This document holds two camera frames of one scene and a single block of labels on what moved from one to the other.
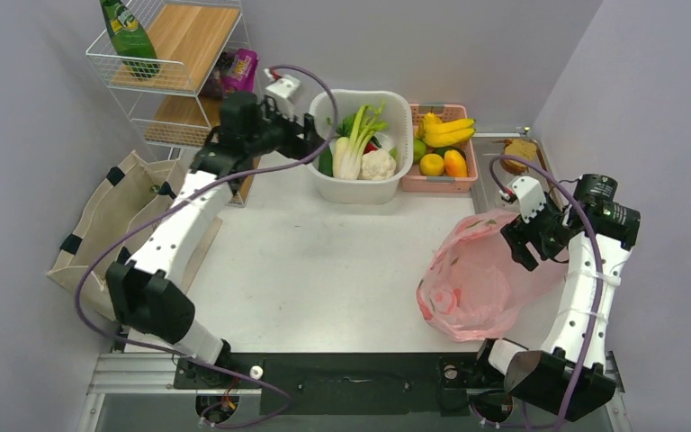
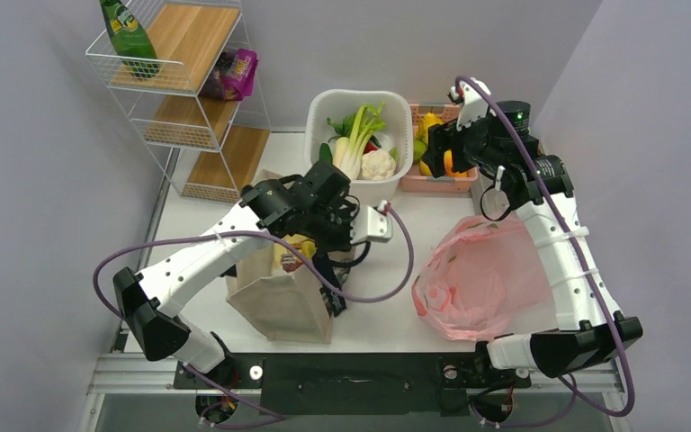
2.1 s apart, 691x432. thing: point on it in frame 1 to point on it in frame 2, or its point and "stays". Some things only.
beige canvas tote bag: x=137 y=183 to x=284 y=304
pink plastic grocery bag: x=471 y=281 stays
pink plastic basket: x=434 y=184 stays
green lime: x=418 y=150 stays
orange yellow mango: x=454 y=164 stays
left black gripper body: x=281 y=133 to x=330 y=229
